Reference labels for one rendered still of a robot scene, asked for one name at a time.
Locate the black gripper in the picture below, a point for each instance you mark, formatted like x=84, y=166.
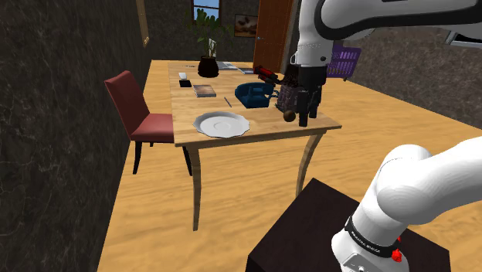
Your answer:
x=311, y=80

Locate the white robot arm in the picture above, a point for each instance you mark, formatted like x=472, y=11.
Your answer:
x=410, y=188

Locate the small brown ball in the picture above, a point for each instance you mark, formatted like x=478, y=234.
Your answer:
x=289, y=116

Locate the dark woven basket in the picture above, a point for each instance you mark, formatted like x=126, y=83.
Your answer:
x=287, y=97

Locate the red and black tool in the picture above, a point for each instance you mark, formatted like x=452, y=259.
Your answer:
x=266, y=74

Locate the purple laundry basket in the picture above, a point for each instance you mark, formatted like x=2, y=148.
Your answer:
x=343, y=62

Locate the blue telephone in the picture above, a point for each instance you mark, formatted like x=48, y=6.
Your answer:
x=252, y=96

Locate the grey flat book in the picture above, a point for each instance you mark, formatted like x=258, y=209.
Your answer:
x=246, y=70

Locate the blue pen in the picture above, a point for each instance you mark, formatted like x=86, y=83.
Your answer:
x=228, y=102

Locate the brown wooden door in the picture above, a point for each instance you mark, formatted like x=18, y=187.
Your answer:
x=272, y=34

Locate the white scalloped plate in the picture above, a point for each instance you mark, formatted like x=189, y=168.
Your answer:
x=221, y=124

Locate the grey laptop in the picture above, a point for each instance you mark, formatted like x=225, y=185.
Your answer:
x=226, y=65

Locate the wooden table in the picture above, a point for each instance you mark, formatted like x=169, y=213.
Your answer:
x=211, y=105

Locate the brown book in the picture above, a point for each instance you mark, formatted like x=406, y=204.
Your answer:
x=204, y=90

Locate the potted green plant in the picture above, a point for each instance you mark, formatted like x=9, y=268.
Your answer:
x=208, y=49

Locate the black phone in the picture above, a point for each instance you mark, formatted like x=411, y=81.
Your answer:
x=185, y=83

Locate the dark robot stand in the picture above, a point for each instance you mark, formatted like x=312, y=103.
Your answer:
x=301, y=233

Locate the small white box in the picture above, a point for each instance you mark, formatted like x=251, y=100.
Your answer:
x=182, y=75

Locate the window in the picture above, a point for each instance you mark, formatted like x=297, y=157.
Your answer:
x=206, y=9

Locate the red chair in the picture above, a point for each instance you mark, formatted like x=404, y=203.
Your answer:
x=141, y=113

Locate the framed wall picture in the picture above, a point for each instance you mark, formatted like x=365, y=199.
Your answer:
x=245, y=25

